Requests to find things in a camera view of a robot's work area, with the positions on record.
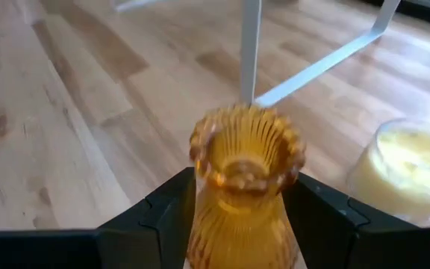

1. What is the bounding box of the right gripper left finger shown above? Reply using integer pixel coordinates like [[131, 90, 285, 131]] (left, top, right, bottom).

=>
[[97, 167, 197, 269]]

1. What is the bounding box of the amber glass candle holder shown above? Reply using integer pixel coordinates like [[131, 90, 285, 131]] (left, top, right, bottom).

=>
[[186, 103, 308, 269]]

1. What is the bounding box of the white perforated shelf riser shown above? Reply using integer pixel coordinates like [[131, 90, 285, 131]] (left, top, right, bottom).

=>
[[113, 0, 402, 108]]

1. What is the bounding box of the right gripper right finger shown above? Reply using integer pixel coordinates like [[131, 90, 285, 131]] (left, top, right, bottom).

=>
[[281, 171, 417, 269]]

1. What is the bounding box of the yellow candle glass jar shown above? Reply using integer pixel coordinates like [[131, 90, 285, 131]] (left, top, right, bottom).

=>
[[345, 117, 430, 225]]

